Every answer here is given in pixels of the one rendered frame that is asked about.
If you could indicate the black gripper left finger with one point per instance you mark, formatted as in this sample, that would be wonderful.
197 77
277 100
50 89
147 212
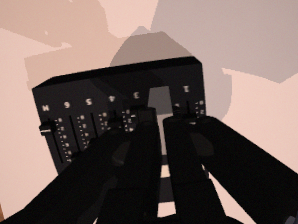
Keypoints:
76 195

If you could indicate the black lighting desk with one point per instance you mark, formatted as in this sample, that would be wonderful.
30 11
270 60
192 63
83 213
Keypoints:
75 109

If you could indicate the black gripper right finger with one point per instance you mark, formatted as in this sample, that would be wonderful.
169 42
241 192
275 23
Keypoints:
264 187

